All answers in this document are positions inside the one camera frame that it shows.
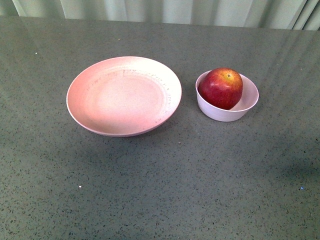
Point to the white pleated curtain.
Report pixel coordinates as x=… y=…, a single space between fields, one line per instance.
x=271 y=14

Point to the pink round plate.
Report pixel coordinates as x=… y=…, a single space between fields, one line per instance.
x=124 y=96

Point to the pale pink small bowl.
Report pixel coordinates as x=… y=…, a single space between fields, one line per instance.
x=250 y=97

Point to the red yellow apple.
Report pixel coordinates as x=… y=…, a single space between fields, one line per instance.
x=221 y=87

